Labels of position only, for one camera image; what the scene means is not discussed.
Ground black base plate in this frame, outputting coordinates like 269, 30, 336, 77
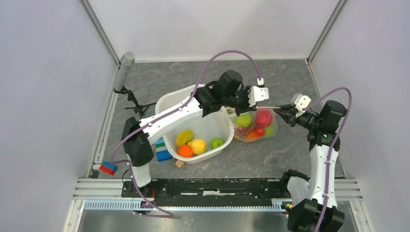
140, 178, 291, 206

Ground aluminium rail frame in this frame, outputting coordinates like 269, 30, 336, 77
66, 178, 363, 217

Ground black microphone tripod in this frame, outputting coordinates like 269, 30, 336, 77
113, 86, 157, 118

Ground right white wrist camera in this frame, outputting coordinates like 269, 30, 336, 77
291, 93, 311, 117

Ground orange fruit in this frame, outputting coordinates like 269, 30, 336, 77
177, 145, 194, 158

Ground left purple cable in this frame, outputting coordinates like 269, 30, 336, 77
110, 50, 265, 218

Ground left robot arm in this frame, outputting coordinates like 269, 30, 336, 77
120, 70, 256, 197

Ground red apple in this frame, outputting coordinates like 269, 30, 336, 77
255, 109, 273, 128

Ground yellow bumpy lemon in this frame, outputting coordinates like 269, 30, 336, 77
187, 139, 207, 155

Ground red blue block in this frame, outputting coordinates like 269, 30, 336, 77
99, 161, 118, 175

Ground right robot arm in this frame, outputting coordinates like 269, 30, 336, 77
274, 100, 348, 232

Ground small wooden cube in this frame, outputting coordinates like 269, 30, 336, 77
175, 160, 185, 169

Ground white plastic basket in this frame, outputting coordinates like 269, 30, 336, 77
155, 85, 234, 164

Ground purple cable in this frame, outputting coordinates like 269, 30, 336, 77
304, 87, 353, 232
110, 50, 265, 218

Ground small green lime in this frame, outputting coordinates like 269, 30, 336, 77
210, 138, 225, 149

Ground grey microphone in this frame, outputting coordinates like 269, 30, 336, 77
114, 51, 135, 93

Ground green apple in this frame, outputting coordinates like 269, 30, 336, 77
235, 112, 253, 128

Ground clear dotted zip bag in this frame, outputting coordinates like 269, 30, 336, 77
226, 106, 278, 143

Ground blue green stacked blocks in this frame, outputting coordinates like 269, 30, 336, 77
155, 138, 173, 162

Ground red grape bunch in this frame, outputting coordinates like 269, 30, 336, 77
234, 127, 249, 140

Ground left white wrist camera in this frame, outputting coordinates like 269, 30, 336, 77
248, 78, 269, 107

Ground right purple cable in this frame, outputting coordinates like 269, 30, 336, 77
304, 87, 353, 232

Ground green pear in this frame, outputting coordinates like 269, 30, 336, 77
263, 124, 277, 138

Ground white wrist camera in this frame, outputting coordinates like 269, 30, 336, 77
291, 93, 311, 117
248, 78, 269, 107

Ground red orange mango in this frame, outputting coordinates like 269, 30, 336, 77
244, 128, 266, 142

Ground yellow starfruit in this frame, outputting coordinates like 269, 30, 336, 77
176, 130, 194, 147

